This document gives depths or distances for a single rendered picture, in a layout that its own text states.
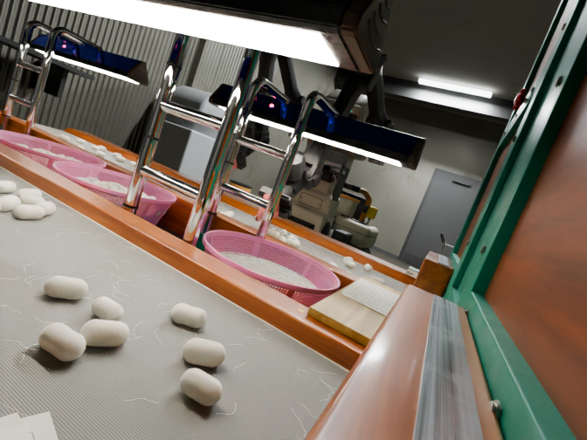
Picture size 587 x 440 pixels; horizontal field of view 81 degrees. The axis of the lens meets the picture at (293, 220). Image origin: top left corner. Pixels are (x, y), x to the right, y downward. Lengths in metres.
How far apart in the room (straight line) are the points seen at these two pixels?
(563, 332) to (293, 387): 0.23
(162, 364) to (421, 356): 0.21
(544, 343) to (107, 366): 0.28
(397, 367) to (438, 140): 8.08
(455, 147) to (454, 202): 1.20
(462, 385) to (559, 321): 0.06
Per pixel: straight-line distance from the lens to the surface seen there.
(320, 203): 1.63
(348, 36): 0.31
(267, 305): 0.44
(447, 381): 0.18
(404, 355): 0.19
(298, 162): 0.98
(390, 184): 8.14
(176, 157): 3.65
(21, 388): 0.29
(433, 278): 0.77
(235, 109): 0.56
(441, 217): 7.91
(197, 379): 0.29
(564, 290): 0.22
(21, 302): 0.38
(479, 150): 8.16
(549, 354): 0.20
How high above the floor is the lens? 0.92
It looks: 7 degrees down
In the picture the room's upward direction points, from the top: 20 degrees clockwise
